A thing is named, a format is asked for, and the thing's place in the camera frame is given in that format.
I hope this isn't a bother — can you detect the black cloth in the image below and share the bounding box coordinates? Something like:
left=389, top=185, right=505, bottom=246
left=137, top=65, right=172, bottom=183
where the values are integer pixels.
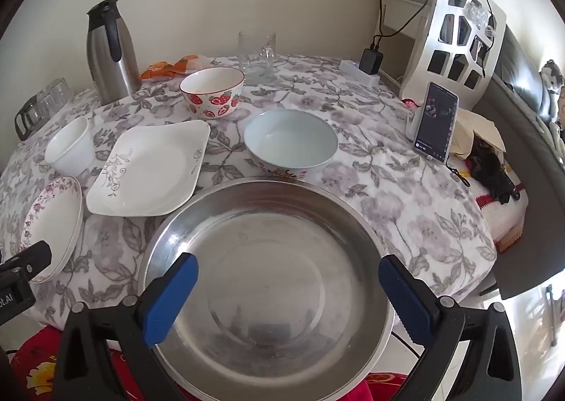
left=468, top=138, right=522, bottom=206

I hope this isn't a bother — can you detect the black charger cable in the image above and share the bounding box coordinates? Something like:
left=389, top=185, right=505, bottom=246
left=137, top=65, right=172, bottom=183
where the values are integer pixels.
left=372, top=0, right=497, bottom=79

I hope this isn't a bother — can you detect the black smartphone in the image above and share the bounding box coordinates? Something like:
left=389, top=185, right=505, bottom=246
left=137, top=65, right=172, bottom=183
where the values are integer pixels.
left=414, top=82, right=459, bottom=164

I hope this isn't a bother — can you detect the grey floral tablecloth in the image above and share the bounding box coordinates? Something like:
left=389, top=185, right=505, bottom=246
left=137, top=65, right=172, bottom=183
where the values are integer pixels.
left=0, top=54, right=497, bottom=331

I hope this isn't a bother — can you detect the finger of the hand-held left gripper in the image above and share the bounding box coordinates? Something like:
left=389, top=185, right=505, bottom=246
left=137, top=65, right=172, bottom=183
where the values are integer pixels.
left=0, top=240, right=53, bottom=285

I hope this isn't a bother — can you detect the husky plush toy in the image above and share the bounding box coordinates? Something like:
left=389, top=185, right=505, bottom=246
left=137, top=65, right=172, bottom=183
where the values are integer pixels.
left=539, top=59, right=565, bottom=126

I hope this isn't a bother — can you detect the black charger adapter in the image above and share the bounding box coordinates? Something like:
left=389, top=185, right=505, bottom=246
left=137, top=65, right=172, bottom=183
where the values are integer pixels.
left=359, top=47, right=381, bottom=75

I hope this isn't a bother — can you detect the square white plate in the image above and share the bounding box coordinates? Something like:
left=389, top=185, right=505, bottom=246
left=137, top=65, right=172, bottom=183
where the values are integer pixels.
left=85, top=119, right=212, bottom=217

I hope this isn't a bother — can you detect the glass pot with black handle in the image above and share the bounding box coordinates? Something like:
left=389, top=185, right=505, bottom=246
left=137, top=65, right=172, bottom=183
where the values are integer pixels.
left=14, top=96, right=47, bottom=141

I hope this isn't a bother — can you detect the red and white crochet cushion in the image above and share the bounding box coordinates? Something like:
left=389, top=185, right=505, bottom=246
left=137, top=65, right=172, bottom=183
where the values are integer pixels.
left=454, top=163, right=528, bottom=254

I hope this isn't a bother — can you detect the large stainless steel basin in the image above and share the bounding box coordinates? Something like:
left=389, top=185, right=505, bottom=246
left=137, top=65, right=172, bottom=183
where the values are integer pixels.
left=139, top=177, right=396, bottom=399

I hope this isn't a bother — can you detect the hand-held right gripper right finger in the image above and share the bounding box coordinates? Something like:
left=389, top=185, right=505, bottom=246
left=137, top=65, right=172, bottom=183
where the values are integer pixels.
left=377, top=255, right=517, bottom=401

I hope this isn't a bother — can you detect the white power strip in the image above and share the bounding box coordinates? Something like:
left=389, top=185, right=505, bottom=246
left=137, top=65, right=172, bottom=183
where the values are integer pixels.
left=340, top=59, right=380, bottom=85

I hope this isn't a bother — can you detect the cream paper bag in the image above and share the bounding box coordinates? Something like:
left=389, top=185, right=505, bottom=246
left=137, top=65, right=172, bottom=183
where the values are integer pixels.
left=450, top=110, right=506, bottom=161

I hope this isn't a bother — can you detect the strawberry print bowl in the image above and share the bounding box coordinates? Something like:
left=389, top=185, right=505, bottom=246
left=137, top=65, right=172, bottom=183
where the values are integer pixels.
left=179, top=67, right=245, bottom=119

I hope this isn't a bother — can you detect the white shelf unit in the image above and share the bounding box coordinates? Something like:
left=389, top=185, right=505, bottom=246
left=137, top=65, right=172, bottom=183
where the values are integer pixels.
left=380, top=0, right=431, bottom=80

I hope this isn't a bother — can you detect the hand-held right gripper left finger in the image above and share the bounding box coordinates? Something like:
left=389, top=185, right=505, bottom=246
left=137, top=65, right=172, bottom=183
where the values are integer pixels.
left=52, top=252, right=199, bottom=401

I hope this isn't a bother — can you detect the white phone stand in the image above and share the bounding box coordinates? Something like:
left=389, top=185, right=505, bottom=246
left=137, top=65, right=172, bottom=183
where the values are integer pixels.
left=405, top=112, right=422, bottom=140

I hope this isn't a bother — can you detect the orange snack packet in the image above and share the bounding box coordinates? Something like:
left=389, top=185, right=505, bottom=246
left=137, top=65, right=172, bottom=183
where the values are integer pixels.
left=140, top=62, right=178, bottom=81
left=174, top=55, right=202, bottom=74

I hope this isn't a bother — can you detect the round pink floral plate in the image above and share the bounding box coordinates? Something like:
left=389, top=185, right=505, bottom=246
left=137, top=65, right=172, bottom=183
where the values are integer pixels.
left=18, top=176, right=84, bottom=283

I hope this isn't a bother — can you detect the stainless steel thermos jug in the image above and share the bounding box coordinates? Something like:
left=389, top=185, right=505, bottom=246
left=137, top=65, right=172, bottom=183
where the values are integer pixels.
left=86, top=0, right=143, bottom=106

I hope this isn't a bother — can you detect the clear drinking glass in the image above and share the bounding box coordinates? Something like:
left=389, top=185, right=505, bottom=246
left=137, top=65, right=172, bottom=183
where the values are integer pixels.
left=48, top=78, right=73, bottom=113
left=33, top=88, right=58, bottom=121

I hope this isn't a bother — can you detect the small white bowl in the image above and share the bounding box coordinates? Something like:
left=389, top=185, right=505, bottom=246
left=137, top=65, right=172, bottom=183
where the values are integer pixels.
left=44, top=116, right=96, bottom=176

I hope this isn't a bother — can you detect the light blue bowl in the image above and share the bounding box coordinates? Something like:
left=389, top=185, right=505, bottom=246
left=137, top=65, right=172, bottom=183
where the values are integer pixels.
left=244, top=109, right=340, bottom=181

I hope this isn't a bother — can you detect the grey sofa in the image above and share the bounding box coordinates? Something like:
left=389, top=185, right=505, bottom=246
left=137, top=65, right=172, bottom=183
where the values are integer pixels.
left=479, top=24, right=565, bottom=300

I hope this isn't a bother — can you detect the clear glass mug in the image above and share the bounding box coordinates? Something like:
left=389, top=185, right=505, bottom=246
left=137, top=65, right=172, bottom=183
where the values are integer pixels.
left=238, top=29, right=277, bottom=86

